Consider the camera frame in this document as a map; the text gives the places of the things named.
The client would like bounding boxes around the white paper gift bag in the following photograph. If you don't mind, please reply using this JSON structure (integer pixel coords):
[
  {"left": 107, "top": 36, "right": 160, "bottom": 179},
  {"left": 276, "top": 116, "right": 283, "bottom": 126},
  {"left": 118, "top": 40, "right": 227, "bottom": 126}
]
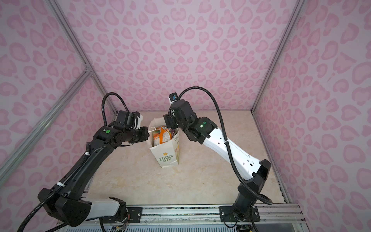
[{"left": 146, "top": 118, "right": 180, "bottom": 168}]

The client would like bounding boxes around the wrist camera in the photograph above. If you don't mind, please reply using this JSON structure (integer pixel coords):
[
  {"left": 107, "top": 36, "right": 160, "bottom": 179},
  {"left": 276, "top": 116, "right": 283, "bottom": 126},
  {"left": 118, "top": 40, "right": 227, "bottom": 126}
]
[
  {"left": 169, "top": 92, "right": 179, "bottom": 104},
  {"left": 134, "top": 111, "right": 143, "bottom": 129}
]

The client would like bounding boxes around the purple berries Fox's candy bag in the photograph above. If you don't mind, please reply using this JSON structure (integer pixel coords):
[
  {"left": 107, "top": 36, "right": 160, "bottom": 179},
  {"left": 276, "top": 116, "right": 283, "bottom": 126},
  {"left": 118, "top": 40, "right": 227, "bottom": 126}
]
[{"left": 169, "top": 129, "right": 177, "bottom": 139}]

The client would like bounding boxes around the aluminium frame post right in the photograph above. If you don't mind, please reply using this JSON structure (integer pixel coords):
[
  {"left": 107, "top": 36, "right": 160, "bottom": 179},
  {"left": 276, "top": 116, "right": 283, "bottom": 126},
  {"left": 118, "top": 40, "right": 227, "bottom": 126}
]
[{"left": 251, "top": 0, "right": 307, "bottom": 115}]

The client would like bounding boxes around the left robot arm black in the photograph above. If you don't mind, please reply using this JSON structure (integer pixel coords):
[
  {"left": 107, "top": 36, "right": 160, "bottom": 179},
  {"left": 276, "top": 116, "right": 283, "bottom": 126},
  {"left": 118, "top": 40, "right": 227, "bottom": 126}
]
[{"left": 38, "top": 111, "right": 149, "bottom": 227}]

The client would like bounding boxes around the aluminium frame post left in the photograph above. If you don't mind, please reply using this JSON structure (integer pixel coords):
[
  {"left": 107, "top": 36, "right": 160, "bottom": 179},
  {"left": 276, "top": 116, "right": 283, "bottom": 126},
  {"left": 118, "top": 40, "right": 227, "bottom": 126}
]
[{"left": 46, "top": 0, "right": 120, "bottom": 115}]

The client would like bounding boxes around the aluminium frame post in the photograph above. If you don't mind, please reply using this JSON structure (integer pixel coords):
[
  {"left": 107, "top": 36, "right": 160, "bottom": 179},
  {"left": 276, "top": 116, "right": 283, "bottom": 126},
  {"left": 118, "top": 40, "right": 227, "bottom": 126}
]
[
  {"left": 251, "top": 0, "right": 307, "bottom": 115},
  {"left": 46, "top": 0, "right": 120, "bottom": 115}
]

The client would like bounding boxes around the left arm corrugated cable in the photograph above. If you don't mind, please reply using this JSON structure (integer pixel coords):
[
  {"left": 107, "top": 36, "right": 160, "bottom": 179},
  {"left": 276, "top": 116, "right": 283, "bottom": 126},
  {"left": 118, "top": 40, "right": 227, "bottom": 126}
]
[{"left": 16, "top": 92, "right": 129, "bottom": 232}]

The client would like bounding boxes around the orange candy bag back side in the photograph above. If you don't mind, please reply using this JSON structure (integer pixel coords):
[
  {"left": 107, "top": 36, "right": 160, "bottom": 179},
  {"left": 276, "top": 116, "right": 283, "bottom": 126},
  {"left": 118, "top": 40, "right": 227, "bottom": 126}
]
[{"left": 153, "top": 126, "right": 173, "bottom": 147}]

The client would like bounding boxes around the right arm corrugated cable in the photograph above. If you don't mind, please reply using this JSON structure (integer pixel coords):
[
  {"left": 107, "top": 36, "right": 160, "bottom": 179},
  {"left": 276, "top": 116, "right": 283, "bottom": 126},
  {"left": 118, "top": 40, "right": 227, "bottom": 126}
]
[{"left": 169, "top": 86, "right": 273, "bottom": 206}]

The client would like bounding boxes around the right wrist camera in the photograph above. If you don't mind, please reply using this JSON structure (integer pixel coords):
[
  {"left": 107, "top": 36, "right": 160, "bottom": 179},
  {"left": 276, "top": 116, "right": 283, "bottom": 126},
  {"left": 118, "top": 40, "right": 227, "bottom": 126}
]
[{"left": 169, "top": 92, "right": 179, "bottom": 104}]

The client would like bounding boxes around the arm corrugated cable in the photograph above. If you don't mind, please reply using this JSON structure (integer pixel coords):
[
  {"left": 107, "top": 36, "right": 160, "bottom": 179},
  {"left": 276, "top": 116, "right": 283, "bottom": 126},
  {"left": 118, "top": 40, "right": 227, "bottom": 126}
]
[
  {"left": 16, "top": 92, "right": 129, "bottom": 232},
  {"left": 169, "top": 86, "right": 273, "bottom": 206}
]

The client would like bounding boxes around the aluminium frame profile diagonal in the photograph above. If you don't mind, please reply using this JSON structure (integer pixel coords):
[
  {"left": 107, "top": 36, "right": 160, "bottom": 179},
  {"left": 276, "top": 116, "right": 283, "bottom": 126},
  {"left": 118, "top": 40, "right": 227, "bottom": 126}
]
[{"left": 1, "top": 69, "right": 91, "bottom": 186}]

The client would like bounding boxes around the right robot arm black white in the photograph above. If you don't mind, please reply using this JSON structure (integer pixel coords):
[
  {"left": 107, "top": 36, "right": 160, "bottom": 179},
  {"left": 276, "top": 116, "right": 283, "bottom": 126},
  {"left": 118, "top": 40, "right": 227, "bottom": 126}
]
[{"left": 164, "top": 100, "right": 272, "bottom": 221}]

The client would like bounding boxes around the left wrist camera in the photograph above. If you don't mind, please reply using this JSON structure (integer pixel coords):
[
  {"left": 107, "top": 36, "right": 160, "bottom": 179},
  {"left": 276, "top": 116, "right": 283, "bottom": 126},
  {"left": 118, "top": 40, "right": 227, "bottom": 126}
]
[{"left": 134, "top": 111, "right": 143, "bottom": 129}]

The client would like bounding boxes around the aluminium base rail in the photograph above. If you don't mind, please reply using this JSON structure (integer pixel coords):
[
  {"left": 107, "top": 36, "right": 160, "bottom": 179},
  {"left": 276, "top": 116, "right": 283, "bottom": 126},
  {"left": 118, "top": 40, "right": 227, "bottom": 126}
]
[{"left": 53, "top": 203, "right": 309, "bottom": 232}]

